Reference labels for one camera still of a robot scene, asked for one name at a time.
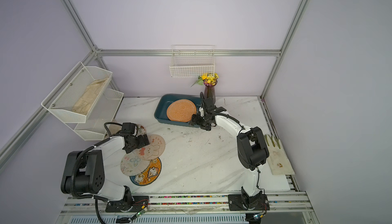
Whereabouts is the orange round coaster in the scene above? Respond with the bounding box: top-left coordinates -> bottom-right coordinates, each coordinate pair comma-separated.
166,99 -> 197,123

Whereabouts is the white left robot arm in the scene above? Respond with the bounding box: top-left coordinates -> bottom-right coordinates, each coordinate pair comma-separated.
60,122 -> 150,206

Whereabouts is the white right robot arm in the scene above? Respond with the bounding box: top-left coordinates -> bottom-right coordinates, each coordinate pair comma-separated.
189,93 -> 270,214

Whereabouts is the white butterfly pale coaster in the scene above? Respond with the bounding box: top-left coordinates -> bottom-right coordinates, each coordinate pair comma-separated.
120,156 -> 150,176

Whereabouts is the yellow cat round coaster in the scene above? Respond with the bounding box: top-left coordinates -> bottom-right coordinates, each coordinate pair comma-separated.
130,158 -> 162,186

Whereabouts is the glass vase with flowers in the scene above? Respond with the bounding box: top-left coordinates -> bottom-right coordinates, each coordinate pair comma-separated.
193,73 -> 219,104

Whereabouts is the beige cloth in shelf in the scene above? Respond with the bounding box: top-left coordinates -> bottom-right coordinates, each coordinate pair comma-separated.
71,78 -> 108,115

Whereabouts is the white two-tier mesh shelf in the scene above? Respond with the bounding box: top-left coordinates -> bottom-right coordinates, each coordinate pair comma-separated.
41,62 -> 124,141

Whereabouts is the white wire wall basket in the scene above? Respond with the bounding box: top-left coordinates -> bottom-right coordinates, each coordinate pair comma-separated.
169,45 -> 215,78

